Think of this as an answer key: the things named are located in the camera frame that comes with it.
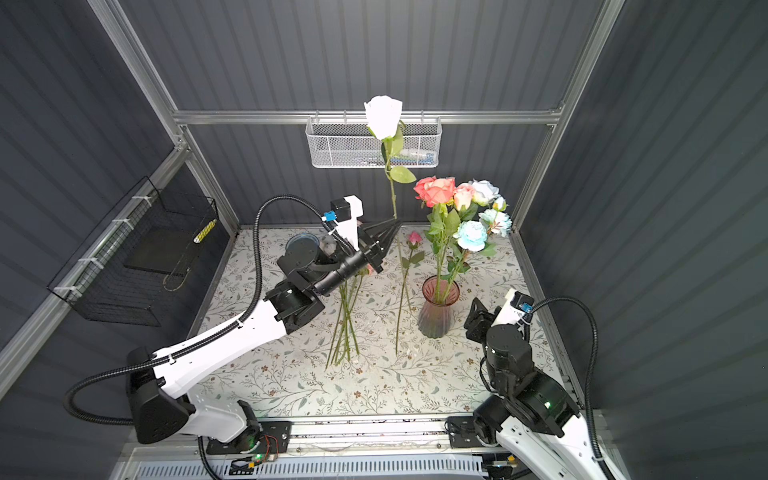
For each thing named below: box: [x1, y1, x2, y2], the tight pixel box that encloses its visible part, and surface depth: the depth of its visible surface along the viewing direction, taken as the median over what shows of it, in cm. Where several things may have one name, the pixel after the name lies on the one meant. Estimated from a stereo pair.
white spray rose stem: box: [442, 197, 513, 301], surface depth 68 cm
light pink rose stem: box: [443, 183, 478, 303], surface depth 69 cm
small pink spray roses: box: [325, 268, 371, 371], surface depth 91 cm
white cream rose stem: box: [364, 95, 416, 219], surface depth 44 cm
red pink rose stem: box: [425, 177, 460, 289], surface depth 69 cm
